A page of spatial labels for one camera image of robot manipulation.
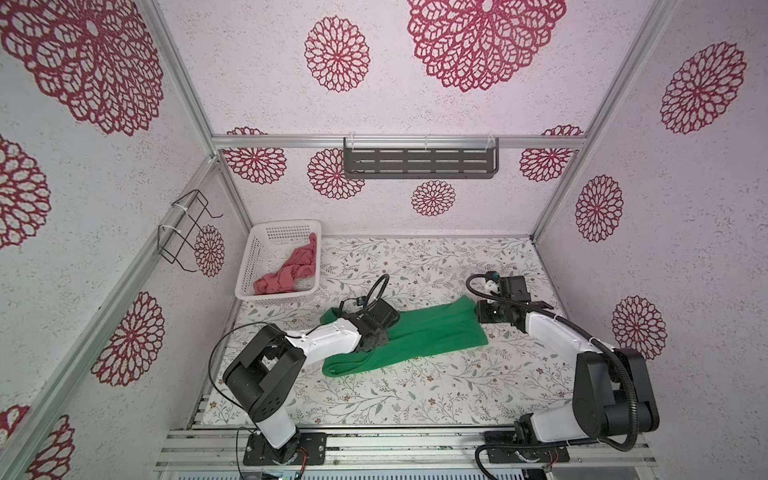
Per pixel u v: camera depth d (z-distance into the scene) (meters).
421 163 0.99
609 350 0.46
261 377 0.45
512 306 0.69
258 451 0.72
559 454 0.72
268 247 1.17
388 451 0.75
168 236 0.72
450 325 0.94
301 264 1.04
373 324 0.70
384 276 0.80
